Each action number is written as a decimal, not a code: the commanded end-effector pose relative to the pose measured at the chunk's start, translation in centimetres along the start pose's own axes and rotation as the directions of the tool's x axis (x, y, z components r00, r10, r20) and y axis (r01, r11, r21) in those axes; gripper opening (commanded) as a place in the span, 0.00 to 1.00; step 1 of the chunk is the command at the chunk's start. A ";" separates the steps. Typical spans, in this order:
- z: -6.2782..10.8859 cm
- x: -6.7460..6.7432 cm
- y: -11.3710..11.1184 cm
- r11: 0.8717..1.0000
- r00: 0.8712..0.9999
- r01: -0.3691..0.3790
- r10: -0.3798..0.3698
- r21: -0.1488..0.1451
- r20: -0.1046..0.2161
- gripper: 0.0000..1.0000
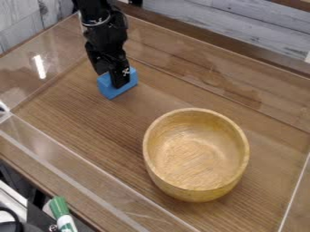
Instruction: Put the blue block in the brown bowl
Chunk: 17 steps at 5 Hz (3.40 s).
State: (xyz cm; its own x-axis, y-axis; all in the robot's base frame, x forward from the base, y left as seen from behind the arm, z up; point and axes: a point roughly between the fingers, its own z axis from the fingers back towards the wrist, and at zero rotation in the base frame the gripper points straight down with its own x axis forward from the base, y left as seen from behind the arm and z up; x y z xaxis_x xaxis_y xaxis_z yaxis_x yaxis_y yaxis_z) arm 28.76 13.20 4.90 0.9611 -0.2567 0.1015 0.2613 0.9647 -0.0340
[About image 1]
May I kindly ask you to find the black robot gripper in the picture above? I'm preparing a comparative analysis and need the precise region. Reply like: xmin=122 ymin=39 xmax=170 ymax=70
xmin=82 ymin=12 xmax=131 ymax=89

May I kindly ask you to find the blue foam block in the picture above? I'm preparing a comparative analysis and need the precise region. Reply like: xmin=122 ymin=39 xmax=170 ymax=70
xmin=96 ymin=67 xmax=138 ymax=100

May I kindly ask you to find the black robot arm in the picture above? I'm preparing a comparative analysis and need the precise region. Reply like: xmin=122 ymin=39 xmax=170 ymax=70
xmin=71 ymin=0 xmax=131 ymax=89

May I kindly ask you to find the brown wooden bowl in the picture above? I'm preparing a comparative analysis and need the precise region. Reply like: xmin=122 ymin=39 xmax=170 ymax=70
xmin=143 ymin=108 xmax=251 ymax=202

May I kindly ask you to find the green and white marker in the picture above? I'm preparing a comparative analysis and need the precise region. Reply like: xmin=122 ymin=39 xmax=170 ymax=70
xmin=48 ymin=196 xmax=78 ymax=232

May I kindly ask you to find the clear acrylic tray wall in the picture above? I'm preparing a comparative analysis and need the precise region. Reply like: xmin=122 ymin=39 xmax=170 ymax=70
xmin=0 ymin=112 xmax=199 ymax=232

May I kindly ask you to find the black cable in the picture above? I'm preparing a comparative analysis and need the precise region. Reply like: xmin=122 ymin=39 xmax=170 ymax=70
xmin=0 ymin=208 xmax=25 ymax=232

